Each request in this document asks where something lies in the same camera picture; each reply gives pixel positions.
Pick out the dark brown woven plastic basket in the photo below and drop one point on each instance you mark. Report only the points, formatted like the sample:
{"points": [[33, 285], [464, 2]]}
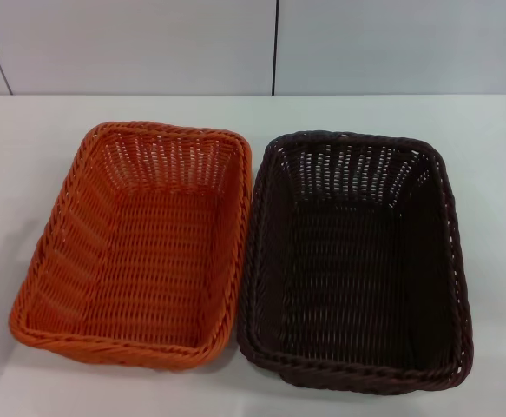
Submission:
{"points": [[356, 282]]}

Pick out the orange woven plastic basket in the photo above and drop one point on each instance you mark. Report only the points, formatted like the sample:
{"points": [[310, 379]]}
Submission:
{"points": [[148, 269]]}

